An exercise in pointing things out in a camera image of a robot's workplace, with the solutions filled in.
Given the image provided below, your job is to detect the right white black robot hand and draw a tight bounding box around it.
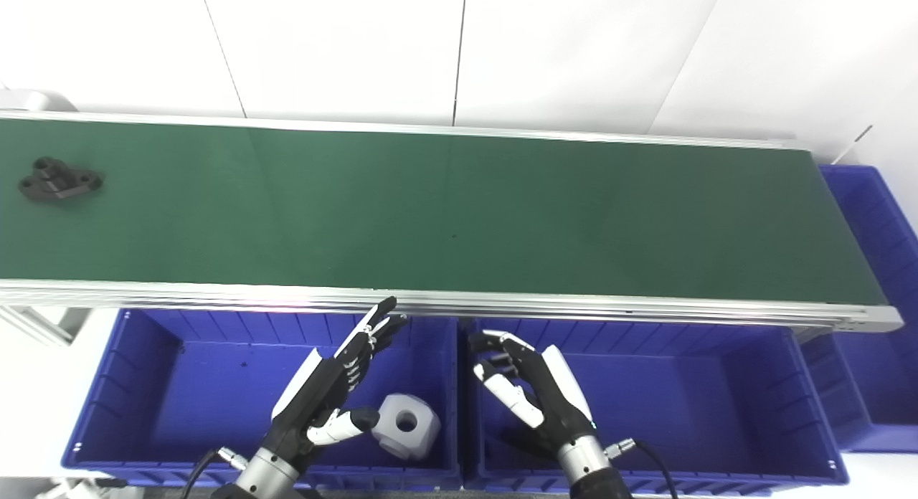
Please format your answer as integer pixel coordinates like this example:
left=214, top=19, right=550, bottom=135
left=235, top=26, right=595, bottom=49
left=468, top=330, right=600, bottom=460

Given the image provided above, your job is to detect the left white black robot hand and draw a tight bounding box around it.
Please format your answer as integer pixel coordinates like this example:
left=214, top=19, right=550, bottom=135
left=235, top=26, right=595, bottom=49
left=271, top=296, right=410, bottom=478

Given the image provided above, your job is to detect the black flanged machine part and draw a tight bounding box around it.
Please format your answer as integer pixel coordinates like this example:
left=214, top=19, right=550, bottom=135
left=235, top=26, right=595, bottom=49
left=18, top=157, right=103, bottom=202

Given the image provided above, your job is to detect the green conveyor belt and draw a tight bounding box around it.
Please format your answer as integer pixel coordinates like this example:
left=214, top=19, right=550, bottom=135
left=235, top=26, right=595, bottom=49
left=0, top=118, right=890, bottom=306
left=0, top=110, right=903, bottom=335

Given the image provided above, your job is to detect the white cube part with hole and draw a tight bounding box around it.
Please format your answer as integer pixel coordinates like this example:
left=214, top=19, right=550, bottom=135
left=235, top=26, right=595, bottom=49
left=372, top=393, right=440, bottom=461

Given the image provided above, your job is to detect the blue plastic bin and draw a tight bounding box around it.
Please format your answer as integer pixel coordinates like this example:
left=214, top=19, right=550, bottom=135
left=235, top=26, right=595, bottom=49
left=459, top=318, right=849, bottom=494
left=61, top=309, right=463, bottom=491
left=800, top=164, right=918, bottom=453

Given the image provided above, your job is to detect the aluminium conveyor leg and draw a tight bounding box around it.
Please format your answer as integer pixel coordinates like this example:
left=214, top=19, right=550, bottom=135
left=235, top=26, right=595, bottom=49
left=0, top=305, right=90, bottom=346

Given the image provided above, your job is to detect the grey conveyor motor housing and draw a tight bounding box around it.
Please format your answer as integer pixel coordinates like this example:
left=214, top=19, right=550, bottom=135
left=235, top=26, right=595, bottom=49
left=0, top=89, right=78, bottom=114

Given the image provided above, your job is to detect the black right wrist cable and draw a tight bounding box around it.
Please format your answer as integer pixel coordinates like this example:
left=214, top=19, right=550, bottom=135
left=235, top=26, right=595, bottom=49
left=606, top=437, right=678, bottom=499

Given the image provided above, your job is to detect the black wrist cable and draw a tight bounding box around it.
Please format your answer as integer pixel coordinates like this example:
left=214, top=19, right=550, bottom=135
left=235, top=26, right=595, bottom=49
left=179, top=447, right=248, bottom=499
left=606, top=437, right=678, bottom=499

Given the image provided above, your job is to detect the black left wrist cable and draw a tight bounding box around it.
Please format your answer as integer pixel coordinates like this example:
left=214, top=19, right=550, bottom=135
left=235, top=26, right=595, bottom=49
left=179, top=447, right=248, bottom=499

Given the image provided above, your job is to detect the thin grey bracket rod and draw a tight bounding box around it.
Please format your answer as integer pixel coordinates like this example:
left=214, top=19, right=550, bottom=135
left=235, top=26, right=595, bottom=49
left=836, top=125, right=874, bottom=163

